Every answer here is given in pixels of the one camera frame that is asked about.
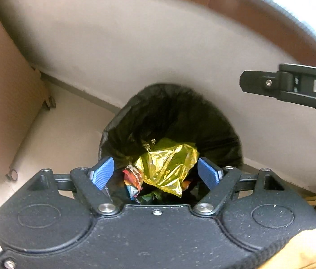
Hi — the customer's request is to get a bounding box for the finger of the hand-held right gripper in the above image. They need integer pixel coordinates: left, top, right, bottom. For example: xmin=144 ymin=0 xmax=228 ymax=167
xmin=239 ymin=70 xmax=291 ymax=100

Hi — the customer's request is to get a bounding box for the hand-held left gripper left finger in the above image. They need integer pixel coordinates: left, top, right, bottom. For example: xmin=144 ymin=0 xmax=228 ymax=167
xmin=33 ymin=157 xmax=122 ymax=217

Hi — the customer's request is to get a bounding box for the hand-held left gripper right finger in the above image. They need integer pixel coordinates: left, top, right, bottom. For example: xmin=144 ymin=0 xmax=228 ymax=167
xmin=193 ymin=157 xmax=286 ymax=217

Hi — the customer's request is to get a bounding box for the red macaron snack packet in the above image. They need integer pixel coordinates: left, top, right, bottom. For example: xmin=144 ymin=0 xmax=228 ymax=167
xmin=123 ymin=165 xmax=144 ymax=199

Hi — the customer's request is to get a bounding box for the yellow foil snack bag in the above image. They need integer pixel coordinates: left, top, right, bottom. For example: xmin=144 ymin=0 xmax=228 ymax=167
xmin=135 ymin=139 xmax=199 ymax=198

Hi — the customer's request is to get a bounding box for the green white plastic wrapper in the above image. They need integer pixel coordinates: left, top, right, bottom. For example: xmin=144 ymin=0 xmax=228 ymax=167
xmin=140 ymin=192 xmax=162 ymax=204

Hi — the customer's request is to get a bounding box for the black lined waste bin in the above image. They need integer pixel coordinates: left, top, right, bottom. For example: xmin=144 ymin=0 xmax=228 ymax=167
xmin=99 ymin=82 xmax=244 ymax=205

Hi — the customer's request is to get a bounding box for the person's left forearm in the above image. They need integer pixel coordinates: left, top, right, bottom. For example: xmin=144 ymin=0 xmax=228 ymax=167
xmin=262 ymin=228 xmax=316 ymax=269

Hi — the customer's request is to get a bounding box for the beige ribbed suitcase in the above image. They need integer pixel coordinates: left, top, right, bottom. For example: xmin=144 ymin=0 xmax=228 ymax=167
xmin=0 ymin=0 xmax=57 ymax=181

